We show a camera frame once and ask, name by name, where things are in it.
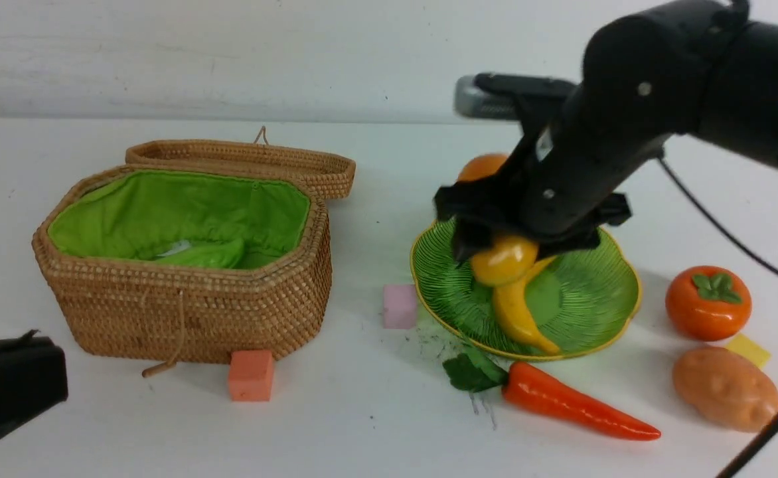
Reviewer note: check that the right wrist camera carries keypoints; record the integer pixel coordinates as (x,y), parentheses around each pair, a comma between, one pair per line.
(506,97)

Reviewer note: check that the brown toy potato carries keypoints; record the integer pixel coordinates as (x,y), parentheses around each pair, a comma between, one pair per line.
(725,388)

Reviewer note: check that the orange foam cube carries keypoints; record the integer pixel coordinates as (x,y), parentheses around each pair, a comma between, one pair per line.
(250,376)

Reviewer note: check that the yellow foam cube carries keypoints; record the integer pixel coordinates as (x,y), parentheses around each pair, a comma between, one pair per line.
(745,347)

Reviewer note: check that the orange toy carrot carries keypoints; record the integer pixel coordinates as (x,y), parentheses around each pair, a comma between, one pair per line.
(533,390)

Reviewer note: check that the pink foam cube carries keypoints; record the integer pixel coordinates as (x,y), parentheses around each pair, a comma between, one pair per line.
(400,306)

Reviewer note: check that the orange toy persimmon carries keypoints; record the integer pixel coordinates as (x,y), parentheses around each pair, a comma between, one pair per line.
(708,303)

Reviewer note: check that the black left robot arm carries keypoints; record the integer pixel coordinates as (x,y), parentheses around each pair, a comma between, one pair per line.
(33,379)

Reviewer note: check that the green leaf-shaped ceramic plate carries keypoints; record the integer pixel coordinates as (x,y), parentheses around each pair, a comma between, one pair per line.
(583,301)

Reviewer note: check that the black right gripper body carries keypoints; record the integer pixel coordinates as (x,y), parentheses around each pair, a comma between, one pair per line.
(556,188)

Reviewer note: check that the yellow toy banana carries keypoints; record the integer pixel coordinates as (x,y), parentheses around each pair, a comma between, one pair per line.
(513,314)

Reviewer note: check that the green toy cucumber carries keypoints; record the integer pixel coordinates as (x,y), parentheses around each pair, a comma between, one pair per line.
(213,255)

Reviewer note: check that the woven wicker basket green lining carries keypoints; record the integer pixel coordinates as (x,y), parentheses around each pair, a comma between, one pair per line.
(95,252)

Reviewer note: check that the yellow orange toy mango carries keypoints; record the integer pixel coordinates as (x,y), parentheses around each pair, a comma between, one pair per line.
(510,256)

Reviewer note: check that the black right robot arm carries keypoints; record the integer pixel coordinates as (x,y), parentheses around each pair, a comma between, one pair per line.
(698,68)

